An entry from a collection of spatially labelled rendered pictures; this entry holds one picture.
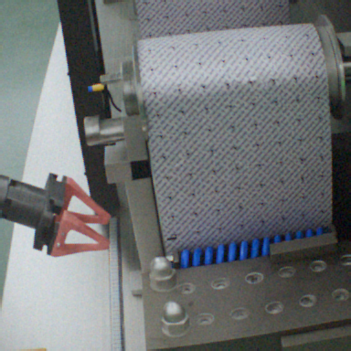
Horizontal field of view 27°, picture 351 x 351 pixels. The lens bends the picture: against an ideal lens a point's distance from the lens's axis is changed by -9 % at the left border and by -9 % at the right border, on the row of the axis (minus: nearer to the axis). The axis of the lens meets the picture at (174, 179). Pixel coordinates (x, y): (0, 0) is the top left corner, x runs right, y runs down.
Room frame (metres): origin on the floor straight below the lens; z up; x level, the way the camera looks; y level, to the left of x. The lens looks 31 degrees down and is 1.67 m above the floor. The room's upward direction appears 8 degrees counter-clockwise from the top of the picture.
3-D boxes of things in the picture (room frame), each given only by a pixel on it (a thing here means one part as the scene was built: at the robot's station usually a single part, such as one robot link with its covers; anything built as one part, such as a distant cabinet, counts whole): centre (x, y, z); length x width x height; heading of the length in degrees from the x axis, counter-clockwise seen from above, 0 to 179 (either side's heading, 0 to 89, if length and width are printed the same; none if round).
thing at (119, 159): (0.96, 0.06, 1.05); 0.06 x 0.05 x 0.31; 89
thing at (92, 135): (0.96, 0.10, 1.18); 0.04 x 0.02 x 0.04; 179
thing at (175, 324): (0.70, 0.02, 1.05); 0.04 x 0.04 x 0.04
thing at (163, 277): (0.79, 0.03, 1.05); 0.04 x 0.04 x 0.04
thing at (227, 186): (0.86, -0.09, 1.11); 0.23 x 0.01 x 0.18; 89
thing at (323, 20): (0.92, -0.23, 1.25); 0.15 x 0.01 x 0.15; 179
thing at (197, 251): (0.84, -0.10, 1.03); 0.21 x 0.04 x 0.03; 89
